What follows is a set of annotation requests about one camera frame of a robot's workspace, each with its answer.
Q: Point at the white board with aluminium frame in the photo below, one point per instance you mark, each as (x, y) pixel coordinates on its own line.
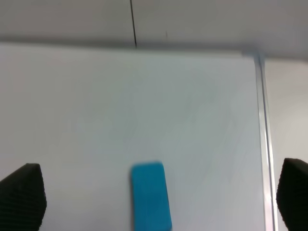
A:
(88, 115)

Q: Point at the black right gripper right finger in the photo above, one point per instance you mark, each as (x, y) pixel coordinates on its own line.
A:
(292, 194)

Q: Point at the blue whiteboard eraser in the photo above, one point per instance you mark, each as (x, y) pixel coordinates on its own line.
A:
(151, 210)

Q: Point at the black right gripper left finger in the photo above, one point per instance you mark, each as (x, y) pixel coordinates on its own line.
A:
(22, 199)

